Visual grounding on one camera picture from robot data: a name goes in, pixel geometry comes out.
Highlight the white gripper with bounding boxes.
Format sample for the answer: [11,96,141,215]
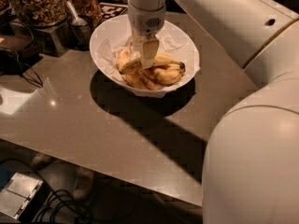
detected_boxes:
[128,0,166,68]

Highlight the yellow banana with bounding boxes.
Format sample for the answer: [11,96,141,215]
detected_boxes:
[118,53,185,75]
[116,46,159,91]

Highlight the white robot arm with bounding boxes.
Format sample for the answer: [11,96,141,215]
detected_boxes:
[129,0,299,224]

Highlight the white bowl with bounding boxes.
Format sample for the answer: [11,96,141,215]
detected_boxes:
[89,13,201,99]

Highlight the right brown-spotted banana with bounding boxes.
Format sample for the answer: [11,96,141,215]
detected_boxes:
[142,63,185,86]

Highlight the white paper napkin liner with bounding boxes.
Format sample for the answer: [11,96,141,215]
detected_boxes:
[95,15,201,99]

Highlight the black white marker tag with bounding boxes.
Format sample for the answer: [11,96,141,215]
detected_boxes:
[100,2,127,20]

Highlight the dark cup with spoon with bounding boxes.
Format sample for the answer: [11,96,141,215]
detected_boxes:
[68,16,93,50]

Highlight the white spoon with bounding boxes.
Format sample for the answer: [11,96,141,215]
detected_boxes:
[65,0,87,26]

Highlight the small glass granola jar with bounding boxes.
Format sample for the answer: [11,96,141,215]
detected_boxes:
[72,0,102,28]

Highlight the metal jar stand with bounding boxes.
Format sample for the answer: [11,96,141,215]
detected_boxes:
[33,21,73,57]

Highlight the large glass nut jar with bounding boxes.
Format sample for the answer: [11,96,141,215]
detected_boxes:
[10,0,67,28]

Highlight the metal box under table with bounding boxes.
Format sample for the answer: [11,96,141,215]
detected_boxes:
[0,173,48,222]

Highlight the black device with cable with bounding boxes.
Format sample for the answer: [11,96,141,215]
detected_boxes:
[0,35,43,88]

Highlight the black floor cables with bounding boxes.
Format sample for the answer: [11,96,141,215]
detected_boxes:
[0,157,141,224]

